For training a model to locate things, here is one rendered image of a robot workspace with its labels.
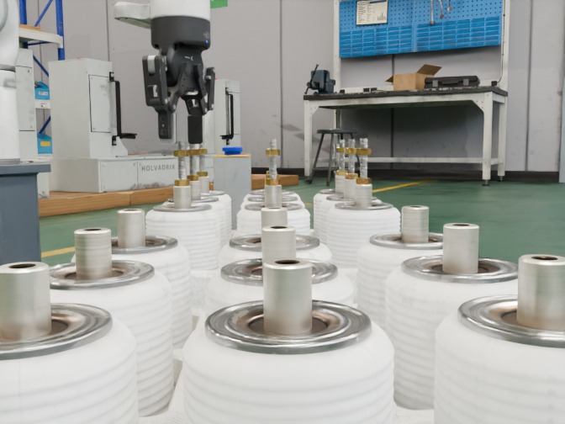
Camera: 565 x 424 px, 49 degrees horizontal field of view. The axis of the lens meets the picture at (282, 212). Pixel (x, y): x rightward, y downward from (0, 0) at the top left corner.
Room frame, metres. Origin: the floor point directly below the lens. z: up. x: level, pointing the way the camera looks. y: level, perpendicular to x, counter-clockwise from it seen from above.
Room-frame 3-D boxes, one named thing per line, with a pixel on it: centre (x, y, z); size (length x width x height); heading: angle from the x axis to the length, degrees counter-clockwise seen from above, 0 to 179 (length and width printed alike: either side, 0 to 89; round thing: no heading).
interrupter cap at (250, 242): (0.51, 0.01, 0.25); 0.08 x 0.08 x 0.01
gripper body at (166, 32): (0.81, 0.13, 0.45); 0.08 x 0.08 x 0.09
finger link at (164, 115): (0.77, 0.15, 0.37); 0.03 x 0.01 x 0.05; 157
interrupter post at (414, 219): (0.52, -0.11, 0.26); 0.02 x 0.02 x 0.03
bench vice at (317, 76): (5.46, -0.34, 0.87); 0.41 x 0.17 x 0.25; 151
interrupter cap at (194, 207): (0.80, 0.13, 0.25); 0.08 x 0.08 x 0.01
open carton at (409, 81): (5.48, -1.14, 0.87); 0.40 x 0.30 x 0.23; 47
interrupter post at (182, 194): (0.80, 0.13, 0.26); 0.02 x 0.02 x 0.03
